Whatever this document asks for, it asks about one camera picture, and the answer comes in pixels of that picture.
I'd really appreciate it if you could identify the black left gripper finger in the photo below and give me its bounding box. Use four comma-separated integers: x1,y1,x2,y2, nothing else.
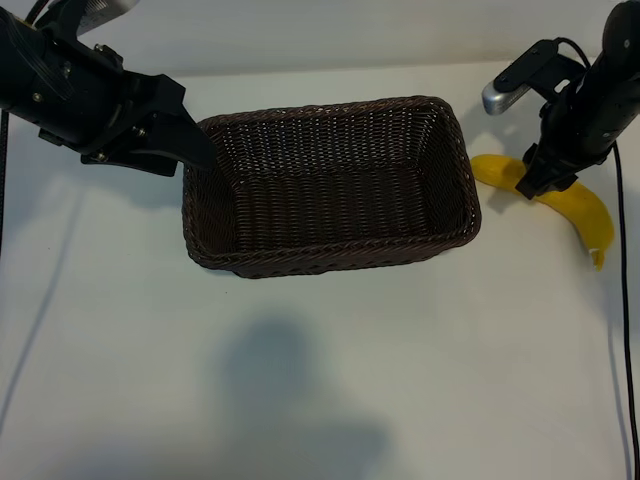
122,73,217,170
81,143,202,177

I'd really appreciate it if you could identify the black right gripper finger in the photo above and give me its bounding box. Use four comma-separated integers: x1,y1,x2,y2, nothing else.
546,167,580,193
516,144,550,201

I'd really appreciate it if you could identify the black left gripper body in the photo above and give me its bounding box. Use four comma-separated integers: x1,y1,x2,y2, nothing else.
39,29,172,157

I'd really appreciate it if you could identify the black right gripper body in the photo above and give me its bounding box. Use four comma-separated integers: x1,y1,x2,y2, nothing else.
528,62,640,175

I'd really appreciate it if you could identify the yellow banana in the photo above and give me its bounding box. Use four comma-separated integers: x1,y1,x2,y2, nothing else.
469,153,616,273

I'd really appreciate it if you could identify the dark brown wicker basket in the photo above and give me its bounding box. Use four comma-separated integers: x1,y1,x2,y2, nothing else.
182,94,483,280

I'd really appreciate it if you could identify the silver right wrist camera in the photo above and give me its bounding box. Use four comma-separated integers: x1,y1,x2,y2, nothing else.
481,39,587,117

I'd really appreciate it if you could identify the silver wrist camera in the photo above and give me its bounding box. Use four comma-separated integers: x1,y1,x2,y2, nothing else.
481,39,587,117
74,0,141,36

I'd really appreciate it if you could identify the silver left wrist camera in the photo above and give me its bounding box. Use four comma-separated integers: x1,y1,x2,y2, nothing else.
74,0,141,36

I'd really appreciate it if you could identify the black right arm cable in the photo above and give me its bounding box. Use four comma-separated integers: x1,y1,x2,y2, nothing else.
554,37,635,480

